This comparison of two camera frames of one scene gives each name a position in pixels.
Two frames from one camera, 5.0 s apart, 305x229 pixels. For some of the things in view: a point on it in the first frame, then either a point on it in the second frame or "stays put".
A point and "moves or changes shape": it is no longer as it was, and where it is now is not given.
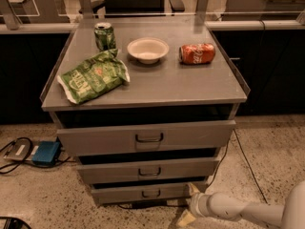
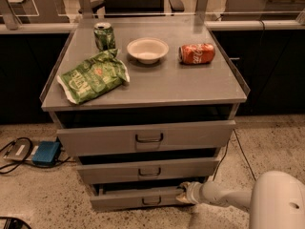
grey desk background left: x=32 y=4 stays put
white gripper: x=203 y=203 → x=192 y=193
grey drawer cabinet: x=144 y=106 stays put
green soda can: x=104 y=36 stays put
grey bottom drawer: x=150 y=193 moves or changes shape
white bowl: x=148 y=50 stays put
